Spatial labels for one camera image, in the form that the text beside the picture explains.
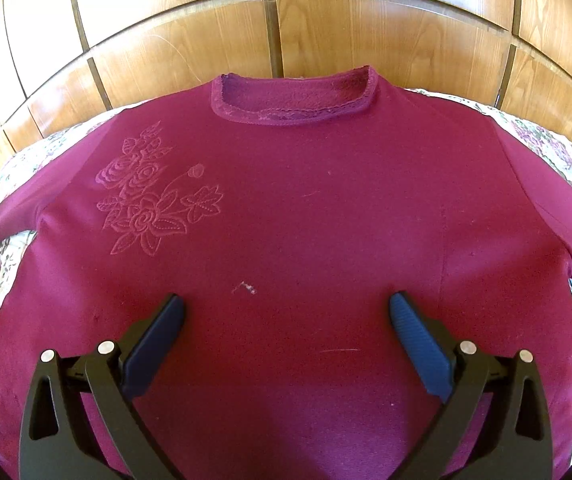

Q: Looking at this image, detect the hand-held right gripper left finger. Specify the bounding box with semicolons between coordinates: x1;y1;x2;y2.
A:
18;293;187;480

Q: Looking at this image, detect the floral bedspread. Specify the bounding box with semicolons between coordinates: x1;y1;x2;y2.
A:
0;87;572;461

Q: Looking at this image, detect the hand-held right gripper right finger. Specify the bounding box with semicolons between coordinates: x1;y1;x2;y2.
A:
388;291;554;480

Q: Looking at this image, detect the dark red towel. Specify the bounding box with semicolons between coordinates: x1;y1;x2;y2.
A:
0;66;572;480

